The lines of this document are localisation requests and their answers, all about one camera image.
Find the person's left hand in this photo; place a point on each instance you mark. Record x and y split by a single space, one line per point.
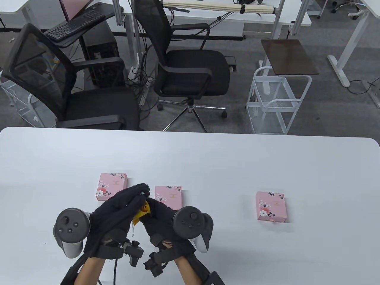
112 216

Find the person's right hand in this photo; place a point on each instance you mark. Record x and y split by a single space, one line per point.
160 222

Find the yellow cloth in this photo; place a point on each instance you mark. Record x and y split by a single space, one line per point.
142 212

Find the pink floral jewelry box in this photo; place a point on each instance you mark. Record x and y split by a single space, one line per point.
111 182
169 196

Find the grey handheld controller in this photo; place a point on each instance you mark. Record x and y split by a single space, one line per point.
71 225
190 221

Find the pink floral box sleeve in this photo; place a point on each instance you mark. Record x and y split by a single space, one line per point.
271 206

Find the black forearm sensor box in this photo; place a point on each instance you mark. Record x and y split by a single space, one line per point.
215 279

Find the person's right forearm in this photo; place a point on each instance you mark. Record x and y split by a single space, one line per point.
188 271

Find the person's left forearm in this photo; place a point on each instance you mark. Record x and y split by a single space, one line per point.
89 271

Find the black mesh office chair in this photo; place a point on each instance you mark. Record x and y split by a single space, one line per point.
98 109

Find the black office chair chrome base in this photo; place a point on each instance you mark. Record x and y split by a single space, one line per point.
190 68

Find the black computer tower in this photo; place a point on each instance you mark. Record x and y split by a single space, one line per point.
101 53

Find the black keyboard tray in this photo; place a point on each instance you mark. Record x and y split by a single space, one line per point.
89 30

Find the black keyboard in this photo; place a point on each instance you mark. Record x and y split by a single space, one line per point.
71 26

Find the dark wooden board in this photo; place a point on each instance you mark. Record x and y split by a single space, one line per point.
289 56

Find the white desk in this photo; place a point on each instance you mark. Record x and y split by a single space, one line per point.
261 17
356 32
38 12

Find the distant chair base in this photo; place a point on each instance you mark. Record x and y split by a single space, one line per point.
344 4

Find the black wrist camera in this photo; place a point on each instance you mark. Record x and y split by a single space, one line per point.
154 264
135 253

